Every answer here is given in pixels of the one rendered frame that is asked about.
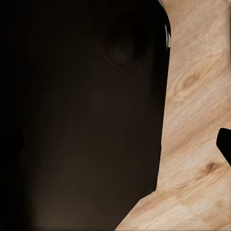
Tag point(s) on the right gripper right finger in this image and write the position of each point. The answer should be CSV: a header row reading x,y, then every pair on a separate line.
x,y
224,143

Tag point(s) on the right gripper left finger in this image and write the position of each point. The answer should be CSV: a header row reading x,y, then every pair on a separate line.
x,y
11,144

